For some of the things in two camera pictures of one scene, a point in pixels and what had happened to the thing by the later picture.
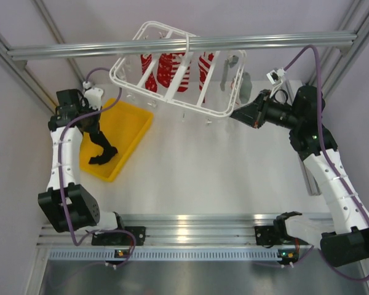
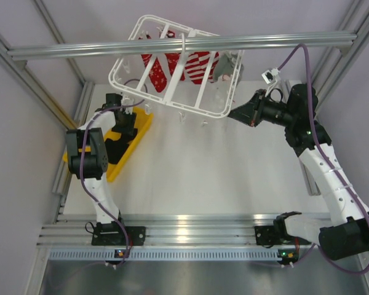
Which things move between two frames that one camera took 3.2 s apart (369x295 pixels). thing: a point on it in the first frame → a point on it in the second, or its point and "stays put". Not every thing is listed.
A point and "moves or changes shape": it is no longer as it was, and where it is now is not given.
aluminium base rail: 179,231 stays put
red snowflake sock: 165,69 → 172,59
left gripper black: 93,128 → 130,118
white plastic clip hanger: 176,66 moves or changes shape
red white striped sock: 176,64 → 196,64
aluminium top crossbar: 327,39 stays put
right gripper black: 249,114 stays put
